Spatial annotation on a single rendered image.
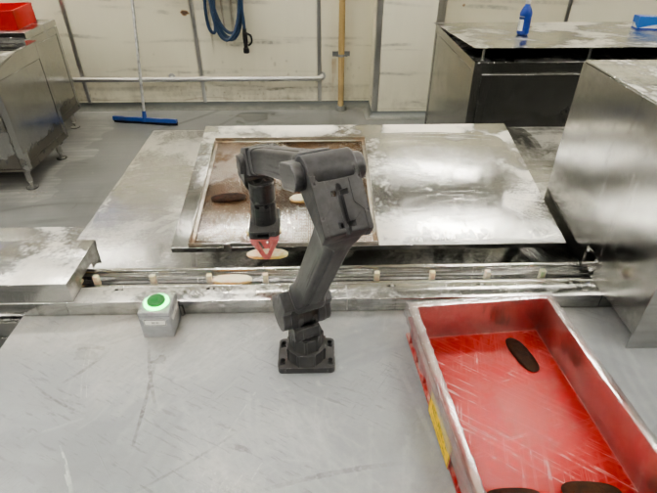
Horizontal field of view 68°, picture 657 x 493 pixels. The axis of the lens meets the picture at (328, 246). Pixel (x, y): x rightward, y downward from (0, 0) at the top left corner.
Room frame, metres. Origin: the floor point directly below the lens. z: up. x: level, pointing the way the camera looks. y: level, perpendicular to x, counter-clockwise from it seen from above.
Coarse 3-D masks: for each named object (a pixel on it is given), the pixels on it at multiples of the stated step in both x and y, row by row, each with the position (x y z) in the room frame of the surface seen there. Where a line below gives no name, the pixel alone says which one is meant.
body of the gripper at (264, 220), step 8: (256, 208) 0.93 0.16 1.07; (264, 208) 0.93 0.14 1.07; (272, 208) 0.94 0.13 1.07; (256, 216) 0.93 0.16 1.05; (264, 216) 0.93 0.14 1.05; (272, 216) 0.94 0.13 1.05; (256, 224) 0.93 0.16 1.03; (264, 224) 0.93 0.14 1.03; (272, 224) 0.94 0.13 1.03; (248, 232) 0.91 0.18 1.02; (256, 232) 0.91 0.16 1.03; (264, 232) 0.91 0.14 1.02; (272, 232) 0.91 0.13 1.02
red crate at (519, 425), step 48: (432, 336) 0.78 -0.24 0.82; (480, 336) 0.78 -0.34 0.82; (528, 336) 0.78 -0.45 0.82; (480, 384) 0.65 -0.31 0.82; (528, 384) 0.65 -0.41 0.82; (480, 432) 0.54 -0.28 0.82; (528, 432) 0.54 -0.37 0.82; (576, 432) 0.54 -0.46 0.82; (528, 480) 0.45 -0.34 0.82; (576, 480) 0.45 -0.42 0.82; (624, 480) 0.45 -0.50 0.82
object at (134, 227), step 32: (512, 128) 2.03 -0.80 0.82; (544, 128) 2.03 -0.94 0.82; (160, 160) 1.71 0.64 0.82; (192, 160) 1.71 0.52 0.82; (544, 160) 1.71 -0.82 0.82; (128, 192) 1.46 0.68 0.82; (160, 192) 1.46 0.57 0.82; (544, 192) 1.46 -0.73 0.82; (96, 224) 1.26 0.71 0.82; (128, 224) 1.26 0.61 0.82; (160, 224) 1.26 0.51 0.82; (128, 256) 1.09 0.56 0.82; (160, 256) 1.09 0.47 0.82; (192, 256) 1.09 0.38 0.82; (224, 256) 1.09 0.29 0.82; (288, 256) 1.09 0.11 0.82; (352, 256) 1.09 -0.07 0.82; (384, 256) 1.09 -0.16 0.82; (416, 256) 1.09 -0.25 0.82; (448, 256) 1.09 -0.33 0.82; (480, 256) 1.09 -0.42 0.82; (512, 256) 1.09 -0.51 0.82; (544, 256) 1.09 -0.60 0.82
